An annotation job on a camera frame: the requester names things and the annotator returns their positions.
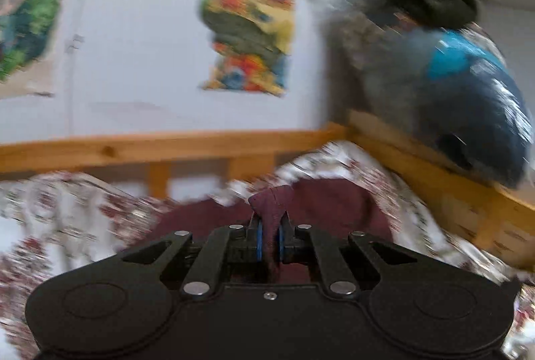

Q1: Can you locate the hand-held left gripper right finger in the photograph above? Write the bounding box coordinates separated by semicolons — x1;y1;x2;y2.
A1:
277;217;419;298

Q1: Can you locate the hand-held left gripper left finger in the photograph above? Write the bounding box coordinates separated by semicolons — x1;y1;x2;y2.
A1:
121;217;265;299

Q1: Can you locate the maroon small garment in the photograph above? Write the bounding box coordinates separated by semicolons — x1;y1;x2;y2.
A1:
149;176;394;286

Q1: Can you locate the floral patterned bed blanket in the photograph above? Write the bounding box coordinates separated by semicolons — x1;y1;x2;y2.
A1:
0;140;535;360

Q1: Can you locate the blue grey plush toy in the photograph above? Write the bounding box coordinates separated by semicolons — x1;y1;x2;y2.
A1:
328;11;531;189

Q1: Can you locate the wooden bed frame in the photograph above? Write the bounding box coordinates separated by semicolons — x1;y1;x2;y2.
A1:
0;109;535;274

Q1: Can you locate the landscape cartoon wall poster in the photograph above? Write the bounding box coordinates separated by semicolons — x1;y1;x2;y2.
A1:
197;0;299;97

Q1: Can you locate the white wall cable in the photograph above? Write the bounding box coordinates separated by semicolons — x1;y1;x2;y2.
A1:
65;0;103;131

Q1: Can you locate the cartoon figure wall poster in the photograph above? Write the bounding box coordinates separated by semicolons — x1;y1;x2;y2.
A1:
0;0;74;97

